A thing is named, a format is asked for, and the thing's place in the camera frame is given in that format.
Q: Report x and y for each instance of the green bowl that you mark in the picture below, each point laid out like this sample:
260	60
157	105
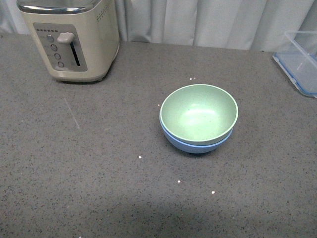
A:
199	114

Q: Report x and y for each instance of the blue bowl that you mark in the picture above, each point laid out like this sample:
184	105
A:
191	148

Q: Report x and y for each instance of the cream toaster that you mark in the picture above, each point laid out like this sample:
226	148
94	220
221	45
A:
77	39

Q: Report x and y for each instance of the white curtain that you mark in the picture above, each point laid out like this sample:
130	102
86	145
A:
257	25

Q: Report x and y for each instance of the blue rimmed container lid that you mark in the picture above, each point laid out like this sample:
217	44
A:
301	70

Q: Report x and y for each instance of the clear plastic container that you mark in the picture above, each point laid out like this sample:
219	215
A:
304	42

